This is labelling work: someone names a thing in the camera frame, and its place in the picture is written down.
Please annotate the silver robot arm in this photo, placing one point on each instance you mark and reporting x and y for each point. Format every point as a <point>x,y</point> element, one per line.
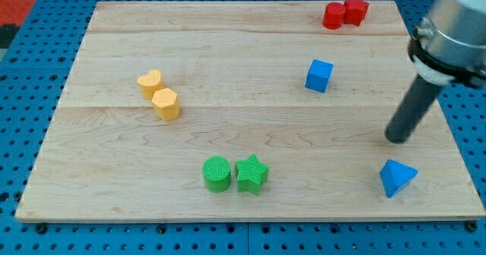
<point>449,43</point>

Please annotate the blue cube block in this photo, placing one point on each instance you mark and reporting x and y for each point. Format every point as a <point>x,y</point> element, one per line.
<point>318,75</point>

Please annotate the blue triangle block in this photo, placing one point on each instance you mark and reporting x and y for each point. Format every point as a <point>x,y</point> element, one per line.
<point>395,176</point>

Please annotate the wooden board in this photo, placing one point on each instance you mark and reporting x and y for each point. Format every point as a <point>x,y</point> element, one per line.
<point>239,69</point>

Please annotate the green star block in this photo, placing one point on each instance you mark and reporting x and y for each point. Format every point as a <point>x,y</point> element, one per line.
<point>251,175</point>

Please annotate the green cylinder block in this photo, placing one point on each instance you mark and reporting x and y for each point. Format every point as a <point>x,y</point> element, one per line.
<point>217,174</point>

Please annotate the yellow hexagon block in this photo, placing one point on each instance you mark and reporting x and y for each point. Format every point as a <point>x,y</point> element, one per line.
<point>166,104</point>

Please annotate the yellow heart block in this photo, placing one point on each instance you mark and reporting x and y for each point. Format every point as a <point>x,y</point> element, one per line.
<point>150,83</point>

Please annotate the red cylinder block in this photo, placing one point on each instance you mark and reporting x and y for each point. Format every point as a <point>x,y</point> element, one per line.
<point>334,15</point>

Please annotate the red star block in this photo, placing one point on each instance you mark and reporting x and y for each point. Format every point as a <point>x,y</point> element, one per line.
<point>356,11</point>

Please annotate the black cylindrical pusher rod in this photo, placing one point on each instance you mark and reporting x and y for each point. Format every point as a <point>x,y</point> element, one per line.
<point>415,104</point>

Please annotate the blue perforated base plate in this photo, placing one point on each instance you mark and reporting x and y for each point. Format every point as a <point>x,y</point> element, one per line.
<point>33,74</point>

